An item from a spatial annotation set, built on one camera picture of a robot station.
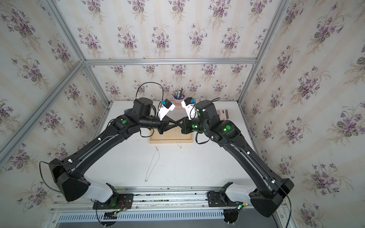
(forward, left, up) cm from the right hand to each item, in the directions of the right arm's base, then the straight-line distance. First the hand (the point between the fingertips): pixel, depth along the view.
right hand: (179, 122), depth 65 cm
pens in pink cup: (+45, +3, -23) cm, 51 cm away
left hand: (0, 0, -2) cm, 2 cm away
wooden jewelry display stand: (-7, +3, 0) cm, 7 cm away
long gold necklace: (-17, +20, -34) cm, 42 cm away
